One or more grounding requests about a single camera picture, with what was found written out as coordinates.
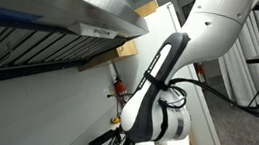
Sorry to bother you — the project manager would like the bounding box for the small yellow plug adapter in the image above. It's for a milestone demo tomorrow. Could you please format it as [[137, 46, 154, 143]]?
[[111, 114, 123, 126]]

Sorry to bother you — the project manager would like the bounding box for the large red fire extinguisher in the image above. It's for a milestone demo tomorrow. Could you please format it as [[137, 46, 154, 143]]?
[[112, 76, 129, 97]]

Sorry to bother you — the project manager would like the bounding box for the small red fire extinguisher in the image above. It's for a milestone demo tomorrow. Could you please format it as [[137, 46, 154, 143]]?
[[192, 61, 209, 85]]

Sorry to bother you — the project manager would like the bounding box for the white pleated curtain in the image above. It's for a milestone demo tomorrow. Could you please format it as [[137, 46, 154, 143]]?
[[212, 4, 259, 110]]

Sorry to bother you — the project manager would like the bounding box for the black power strip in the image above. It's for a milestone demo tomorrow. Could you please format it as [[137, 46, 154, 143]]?
[[88, 126, 123, 145]]

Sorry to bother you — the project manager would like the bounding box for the blue tape strip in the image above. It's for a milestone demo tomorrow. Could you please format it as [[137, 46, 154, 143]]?
[[0, 5, 44, 27]]

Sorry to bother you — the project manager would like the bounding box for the thin black outlet cord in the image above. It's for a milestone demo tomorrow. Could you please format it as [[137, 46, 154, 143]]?
[[105, 93, 125, 116]]

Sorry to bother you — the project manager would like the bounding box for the white wall outlet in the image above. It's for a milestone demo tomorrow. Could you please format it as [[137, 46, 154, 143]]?
[[102, 85, 115, 99]]

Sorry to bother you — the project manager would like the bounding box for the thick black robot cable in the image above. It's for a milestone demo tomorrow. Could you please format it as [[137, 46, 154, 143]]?
[[164, 75, 259, 124]]

